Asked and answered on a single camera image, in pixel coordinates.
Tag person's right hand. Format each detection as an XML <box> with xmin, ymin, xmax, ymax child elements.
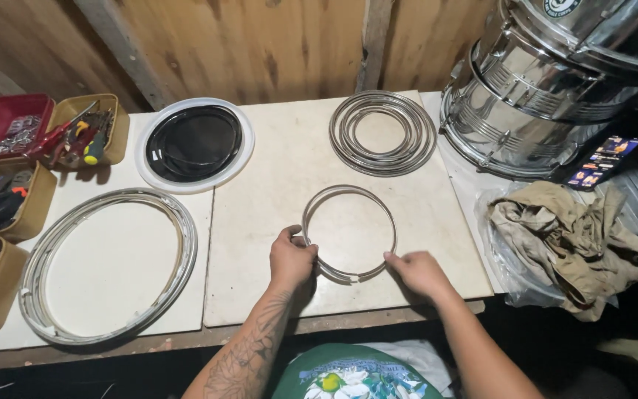
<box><xmin>383</xmin><ymin>250</ymin><xmax>457</xmax><ymax>303</ymax></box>

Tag person's left hand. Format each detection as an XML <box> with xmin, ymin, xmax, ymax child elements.
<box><xmin>269</xmin><ymin>224</ymin><xmax>319</xmax><ymax>291</ymax></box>

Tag small metal drum hoop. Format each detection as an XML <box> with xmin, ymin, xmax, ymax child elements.
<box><xmin>301</xmin><ymin>184</ymin><xmax>398</xmax><ymax>284</ymax></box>

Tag clear plastic bag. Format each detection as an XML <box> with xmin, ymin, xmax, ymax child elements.
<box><xmin>474</xmin><ymin>183</ymin><xmax>621</xmax><ymax>310</ymax></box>

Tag person's green printed shirt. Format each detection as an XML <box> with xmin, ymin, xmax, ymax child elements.
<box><xmin>272</xmin><ymin>343</ymin><xmax>444</xmax><ymax>399</ymax></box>

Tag stack of metal drum hoops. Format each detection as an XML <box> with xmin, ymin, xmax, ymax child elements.
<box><xmin>328</xmin><ymin>90</ymin><xmax>438</xmax><ymax>178</ymax></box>

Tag white drum head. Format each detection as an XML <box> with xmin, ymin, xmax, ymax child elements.
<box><xmin>134</xmin><ymin>98</ymin><xmax>256</xmax><ymax>195</ymax></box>

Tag beige rag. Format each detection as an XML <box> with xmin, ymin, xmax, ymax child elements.
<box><xmin>487</xmin><ymin>181</ymin><xmax>638</xmax><ymax>322</ymax></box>

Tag black drum head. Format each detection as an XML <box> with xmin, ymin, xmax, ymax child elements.
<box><xmin>145</xmin><ymin>105</ymin><xmax>243</xmax><ymax>184</ymax></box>

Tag chrome drum shell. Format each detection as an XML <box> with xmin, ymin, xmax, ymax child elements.
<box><xmin>440</xmin><ymin>41</ymin><xmax>638</xmax><ymax>179</ymax></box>

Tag large metal drum hoop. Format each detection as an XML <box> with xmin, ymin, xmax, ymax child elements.
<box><xmin>18</xmin><ymin>187</ymin><xmax>199</xmax><ymax>347</ymax></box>

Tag dark printed card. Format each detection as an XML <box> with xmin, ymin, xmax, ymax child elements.
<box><xmin>565</xmin><ymin>135</ymin><xmax>638</xmax><ymax>189</ymax></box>

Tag yellow green screwdriver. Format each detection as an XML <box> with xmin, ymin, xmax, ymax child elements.
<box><xmin>82</xmin><ymin>113</ymin><xmax>112</xmax><ymax>166</ymax></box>

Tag tan tray with screwdrivers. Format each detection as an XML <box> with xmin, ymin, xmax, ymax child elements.
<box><xmin>45</xmin><ymin>93</ymin><xmax>131</xmax><ymax>168</ymax></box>

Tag tan tray with tools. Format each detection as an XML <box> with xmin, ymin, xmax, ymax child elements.
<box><xmin>0</xmin><ymin>161</ymin><xmax>58</xmax><ymax>243</ymax></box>

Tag chrome drum with head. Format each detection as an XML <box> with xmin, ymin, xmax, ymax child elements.
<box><xmin>474</xmin><ymin>0</ymin><xmax>638</xmax><ymax>106</ymax></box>

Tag pile of metal lugs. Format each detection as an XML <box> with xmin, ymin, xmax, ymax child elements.
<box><xmin>0</xmin><ymin>115</ymin><xmax>43</xmax><ymax>156</ymax></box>

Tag red plastic tray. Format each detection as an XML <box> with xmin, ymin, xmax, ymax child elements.
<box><xmin>0</xmin><ymin>93</ymin><xmax>55</xmax><ymax>162</ymax></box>

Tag red handled pliers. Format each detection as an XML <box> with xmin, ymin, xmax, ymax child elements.
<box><xmin>23</xmin><ymin>100</ymin><xmax>100</xmax><ymax>161</ymax></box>

